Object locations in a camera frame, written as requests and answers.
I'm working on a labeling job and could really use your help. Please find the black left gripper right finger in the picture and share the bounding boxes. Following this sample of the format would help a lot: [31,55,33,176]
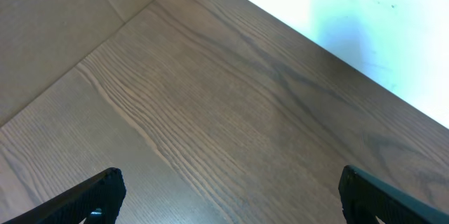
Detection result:
[338,165,448,224]

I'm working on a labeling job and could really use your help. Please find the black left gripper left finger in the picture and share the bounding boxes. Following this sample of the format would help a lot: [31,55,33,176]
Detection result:
[5,167,126,224]

